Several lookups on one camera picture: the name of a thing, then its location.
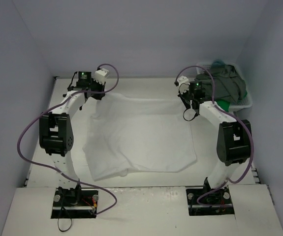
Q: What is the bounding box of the white t shirt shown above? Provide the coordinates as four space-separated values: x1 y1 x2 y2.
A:
83 93 197 181

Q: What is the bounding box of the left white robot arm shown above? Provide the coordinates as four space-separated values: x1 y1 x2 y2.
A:
39 68 109 207

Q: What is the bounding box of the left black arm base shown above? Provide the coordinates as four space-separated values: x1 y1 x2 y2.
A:
51 188 99 233

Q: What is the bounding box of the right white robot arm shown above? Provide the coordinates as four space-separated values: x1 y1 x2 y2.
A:
174 78 254 207

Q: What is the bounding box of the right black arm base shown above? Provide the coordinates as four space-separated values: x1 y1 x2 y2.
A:
186 187 235 216

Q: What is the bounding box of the green t shirt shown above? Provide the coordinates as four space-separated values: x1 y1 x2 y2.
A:
215 91 249 112

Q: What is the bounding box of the grey t shirt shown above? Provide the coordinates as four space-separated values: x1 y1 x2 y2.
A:
208 64 247 104

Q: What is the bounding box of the white plastic basket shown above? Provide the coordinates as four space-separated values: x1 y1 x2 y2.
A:
195 60 252 113

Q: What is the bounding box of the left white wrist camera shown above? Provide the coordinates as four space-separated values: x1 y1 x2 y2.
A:
93 68 109 85

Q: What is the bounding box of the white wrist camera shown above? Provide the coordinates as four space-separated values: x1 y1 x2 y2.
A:
93 68 109 85
174 76 189 87

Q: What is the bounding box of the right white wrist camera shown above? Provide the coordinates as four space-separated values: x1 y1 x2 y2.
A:
174 76 189 87

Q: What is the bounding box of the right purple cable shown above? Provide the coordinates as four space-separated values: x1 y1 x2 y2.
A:
174 65 255 206

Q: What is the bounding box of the purple cable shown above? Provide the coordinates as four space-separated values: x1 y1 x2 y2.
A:
17 63 120 216
174 65 255 206

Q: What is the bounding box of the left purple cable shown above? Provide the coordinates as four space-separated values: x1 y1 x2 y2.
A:
17 63 120 216

